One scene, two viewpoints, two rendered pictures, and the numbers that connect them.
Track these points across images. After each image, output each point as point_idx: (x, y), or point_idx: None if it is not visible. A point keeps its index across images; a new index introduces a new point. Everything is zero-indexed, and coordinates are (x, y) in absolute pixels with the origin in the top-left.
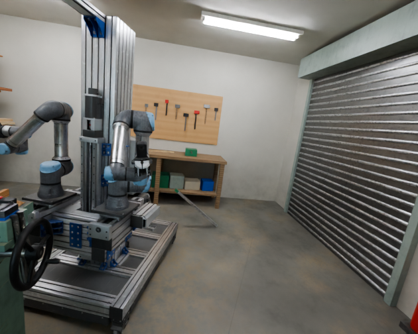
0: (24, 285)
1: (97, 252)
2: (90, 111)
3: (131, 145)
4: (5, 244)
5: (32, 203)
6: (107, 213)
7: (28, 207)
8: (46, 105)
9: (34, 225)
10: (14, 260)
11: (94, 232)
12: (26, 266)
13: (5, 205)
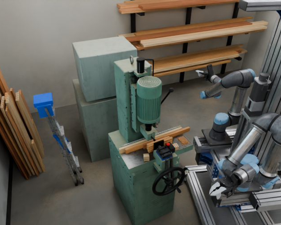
0: (158, 194)
1: (214, 198)
2: (253, 94)
3: None
4: (159, 170)
5: (192, 145)
6: None
7: (188, 147)
8: (229, 77)
9: (169, 172)
10: (154, 184)
11: None
12: None
13: (167, 151)
